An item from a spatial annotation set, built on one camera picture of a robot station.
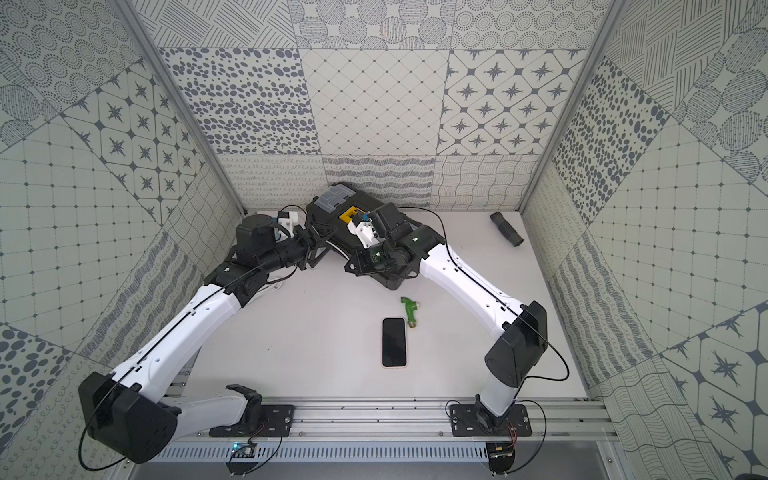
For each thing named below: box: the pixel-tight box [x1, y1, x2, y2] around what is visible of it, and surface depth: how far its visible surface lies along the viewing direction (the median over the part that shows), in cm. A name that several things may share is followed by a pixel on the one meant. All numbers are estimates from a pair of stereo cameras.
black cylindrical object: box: [490, 211, 524, 247], surface depth 114 cm
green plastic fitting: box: [401, 296, 419, 328], surface depth 95 cm
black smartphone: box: [380, 316, 409, 369], surface depth 90 cm
